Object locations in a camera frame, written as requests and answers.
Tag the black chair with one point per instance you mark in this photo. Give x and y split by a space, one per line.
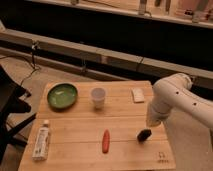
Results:
10 102

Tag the white tube with cap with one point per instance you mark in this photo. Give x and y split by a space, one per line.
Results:
40 151

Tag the red carrot-shaped toy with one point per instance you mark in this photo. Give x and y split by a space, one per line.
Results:
105 141

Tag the white rectangular block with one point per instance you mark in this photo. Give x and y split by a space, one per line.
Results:
138 96

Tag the translucent plastic cup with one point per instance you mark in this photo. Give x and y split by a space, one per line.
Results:
98 97

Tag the green bowl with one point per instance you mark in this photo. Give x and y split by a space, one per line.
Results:
62 96

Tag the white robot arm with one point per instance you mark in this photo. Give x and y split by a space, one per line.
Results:
174 92

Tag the black eraser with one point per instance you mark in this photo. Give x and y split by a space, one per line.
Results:
144 135

